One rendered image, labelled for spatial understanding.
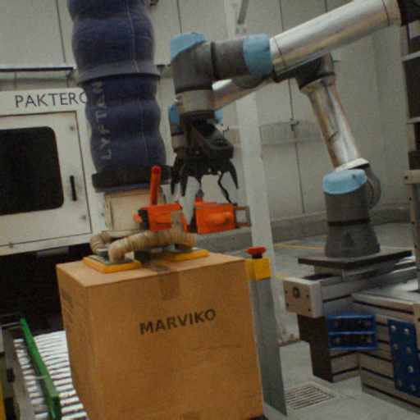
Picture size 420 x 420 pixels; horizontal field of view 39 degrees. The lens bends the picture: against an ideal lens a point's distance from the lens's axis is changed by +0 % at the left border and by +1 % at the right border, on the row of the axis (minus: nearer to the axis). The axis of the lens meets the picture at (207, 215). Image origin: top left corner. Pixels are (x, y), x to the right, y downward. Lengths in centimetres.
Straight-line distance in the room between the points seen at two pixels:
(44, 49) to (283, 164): 495
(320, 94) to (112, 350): 95
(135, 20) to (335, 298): 91
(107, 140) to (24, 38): 907
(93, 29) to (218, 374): 95
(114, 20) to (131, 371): 90
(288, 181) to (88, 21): 1051
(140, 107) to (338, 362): 86
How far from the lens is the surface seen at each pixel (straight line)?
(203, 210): 111
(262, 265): 209
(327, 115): 182
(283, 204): 1196
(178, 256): 159
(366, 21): 129
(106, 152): 165
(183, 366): 148
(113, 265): 156
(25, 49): 1063
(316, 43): 128
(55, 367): 290
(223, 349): 150
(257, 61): 115
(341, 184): 165
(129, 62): 166
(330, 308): 161
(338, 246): 166
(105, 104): 166
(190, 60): 116
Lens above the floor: 128
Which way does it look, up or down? 3 degrees down
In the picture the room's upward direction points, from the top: 7 degrees counter-clockwise
